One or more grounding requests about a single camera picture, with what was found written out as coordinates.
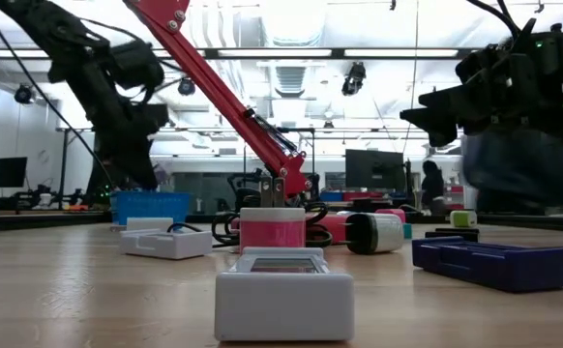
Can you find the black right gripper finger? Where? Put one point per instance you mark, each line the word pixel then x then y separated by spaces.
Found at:
pixel 436 123
pixel 448 99

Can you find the white digital thermometer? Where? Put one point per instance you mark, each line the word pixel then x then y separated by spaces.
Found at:
pixel 165 245
pixel 284 304

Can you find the teal and white charger block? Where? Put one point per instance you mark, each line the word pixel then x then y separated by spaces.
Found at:
pixel 407 231

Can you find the navy blue digital thermometer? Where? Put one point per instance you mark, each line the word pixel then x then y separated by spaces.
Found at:
pixel 494 266

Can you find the pink and white charger block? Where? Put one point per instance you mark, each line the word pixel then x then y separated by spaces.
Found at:
pixel 272 232

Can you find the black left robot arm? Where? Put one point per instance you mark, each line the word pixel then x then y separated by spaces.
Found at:
pixel 78 53

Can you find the blue plastic basket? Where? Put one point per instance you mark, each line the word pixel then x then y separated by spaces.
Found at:
pixel 151 207

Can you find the person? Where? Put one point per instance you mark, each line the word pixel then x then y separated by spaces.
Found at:
pixel 432 186
pixel 518 169

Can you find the black monitor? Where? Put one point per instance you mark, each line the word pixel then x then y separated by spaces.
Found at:
pixel 8 171
pixel 373 169

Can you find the black hanging spotlight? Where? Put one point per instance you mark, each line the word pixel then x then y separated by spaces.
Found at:
pixel 354 77
pixel 22 94
pixel 186 87

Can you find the green charger block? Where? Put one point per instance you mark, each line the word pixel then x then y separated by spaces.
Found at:
pixel 464 219

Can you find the red storage bin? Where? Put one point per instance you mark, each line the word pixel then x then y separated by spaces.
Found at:
pixel 363 195

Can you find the red desk lamp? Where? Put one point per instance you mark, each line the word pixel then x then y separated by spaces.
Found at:
pixel 223 104

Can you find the white charger block black face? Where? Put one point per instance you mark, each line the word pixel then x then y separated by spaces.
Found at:
pixel 383 233

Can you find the blue storage bin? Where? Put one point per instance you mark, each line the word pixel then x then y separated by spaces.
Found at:
pixel 331 196

